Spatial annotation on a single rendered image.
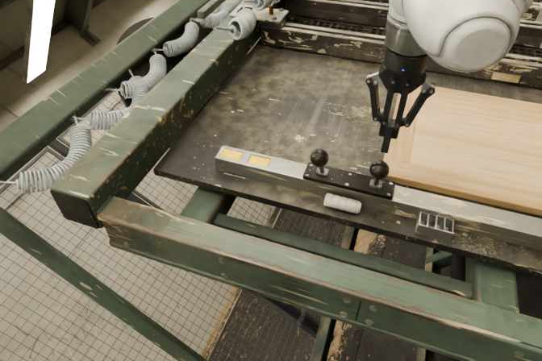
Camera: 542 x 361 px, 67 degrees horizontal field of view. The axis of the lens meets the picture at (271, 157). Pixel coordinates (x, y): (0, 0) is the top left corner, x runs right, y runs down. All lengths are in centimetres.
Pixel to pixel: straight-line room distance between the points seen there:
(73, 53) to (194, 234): 605
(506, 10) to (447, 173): 58
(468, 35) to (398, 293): 45
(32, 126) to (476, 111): 132
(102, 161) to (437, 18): 72
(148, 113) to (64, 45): 579
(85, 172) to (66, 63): 573
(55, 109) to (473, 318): 129
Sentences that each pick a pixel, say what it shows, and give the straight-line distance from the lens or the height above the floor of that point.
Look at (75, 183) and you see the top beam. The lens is 93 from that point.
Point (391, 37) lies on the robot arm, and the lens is 74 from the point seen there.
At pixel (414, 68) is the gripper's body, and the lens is 76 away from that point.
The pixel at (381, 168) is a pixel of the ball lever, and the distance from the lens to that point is 81.
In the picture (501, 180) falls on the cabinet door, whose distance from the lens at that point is 109.
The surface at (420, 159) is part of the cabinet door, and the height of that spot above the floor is 128.
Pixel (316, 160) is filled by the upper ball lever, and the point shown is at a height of 153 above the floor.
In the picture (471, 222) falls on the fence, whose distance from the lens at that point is 94.
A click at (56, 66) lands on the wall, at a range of 659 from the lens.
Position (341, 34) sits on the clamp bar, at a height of 157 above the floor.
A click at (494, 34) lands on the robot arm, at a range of 52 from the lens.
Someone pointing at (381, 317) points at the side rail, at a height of 129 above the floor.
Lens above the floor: 175
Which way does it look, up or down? 10 degrees down
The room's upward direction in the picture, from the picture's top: 52 degrees counter-clockwise
